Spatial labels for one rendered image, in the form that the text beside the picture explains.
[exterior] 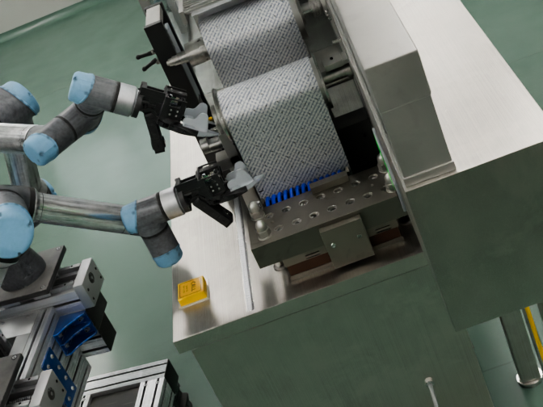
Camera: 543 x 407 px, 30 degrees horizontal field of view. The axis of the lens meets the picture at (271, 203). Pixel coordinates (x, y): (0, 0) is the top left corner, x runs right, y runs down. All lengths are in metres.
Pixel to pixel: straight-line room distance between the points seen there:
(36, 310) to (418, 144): 1.85
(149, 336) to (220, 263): 1.54
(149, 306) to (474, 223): 2.77
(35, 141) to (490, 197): 1.19
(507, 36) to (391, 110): 3.70
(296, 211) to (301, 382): 0.43
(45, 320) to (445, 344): 1.22
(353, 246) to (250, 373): 0.41
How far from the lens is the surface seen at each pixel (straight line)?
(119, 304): 4.38
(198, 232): 2.77
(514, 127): 1.65
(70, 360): 3.19
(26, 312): 3.20
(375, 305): 2.42
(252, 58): 2.61
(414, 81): 1.50
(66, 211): 2.59
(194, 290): 2.52
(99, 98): 2.40
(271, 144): 2.45
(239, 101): 2.41
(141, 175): 5.27
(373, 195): 2.37
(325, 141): 2.46
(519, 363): 3.18
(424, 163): 1.57
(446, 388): 2.63
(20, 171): 2.99
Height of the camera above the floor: 2.29
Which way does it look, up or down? 30 degrees down
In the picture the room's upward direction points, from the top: 24 degrees counter-clockwise
